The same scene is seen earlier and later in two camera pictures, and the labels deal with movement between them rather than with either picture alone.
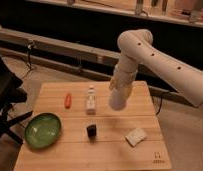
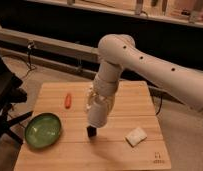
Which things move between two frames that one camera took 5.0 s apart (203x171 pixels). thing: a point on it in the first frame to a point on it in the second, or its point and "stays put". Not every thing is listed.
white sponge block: x=136 y=136 stays put
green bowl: x=42 y=129 stays put
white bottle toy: x=91 y=101 stays put
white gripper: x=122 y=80 to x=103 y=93
